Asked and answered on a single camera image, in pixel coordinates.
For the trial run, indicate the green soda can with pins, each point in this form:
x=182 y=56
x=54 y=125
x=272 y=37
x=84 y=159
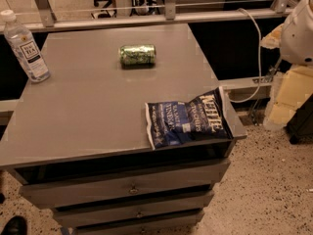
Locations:
x=139 y=54

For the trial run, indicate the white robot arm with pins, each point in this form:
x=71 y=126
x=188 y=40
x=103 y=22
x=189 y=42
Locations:
x=297 y=35

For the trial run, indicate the blue Kettle chips bag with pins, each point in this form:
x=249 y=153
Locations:
x=176 y=123

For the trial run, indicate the grey drawer cabinet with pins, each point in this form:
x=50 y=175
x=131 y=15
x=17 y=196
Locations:
x=88 y=119

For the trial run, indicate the top drawer with knob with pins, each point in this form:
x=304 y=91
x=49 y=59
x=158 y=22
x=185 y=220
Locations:
x=124 y=184

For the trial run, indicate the drawer with knob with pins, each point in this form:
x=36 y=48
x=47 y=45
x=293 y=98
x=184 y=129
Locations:
x=142 y=225
x=135 y=209
x=124 y=184

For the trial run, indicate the middle drawer with knob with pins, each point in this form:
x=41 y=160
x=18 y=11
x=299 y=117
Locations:
x=135 y=209

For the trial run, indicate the bottom drawer with knob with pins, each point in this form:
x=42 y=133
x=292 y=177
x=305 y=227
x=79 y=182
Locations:
x=142 y=225

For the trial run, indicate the clear plastic water bottle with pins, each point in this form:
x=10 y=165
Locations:
x=24 y=47

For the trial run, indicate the black shoe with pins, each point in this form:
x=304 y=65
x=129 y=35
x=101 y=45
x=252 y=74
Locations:
x=15 y=226

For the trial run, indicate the metal railing frame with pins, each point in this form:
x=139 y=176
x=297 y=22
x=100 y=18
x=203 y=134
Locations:
x=67 y=15

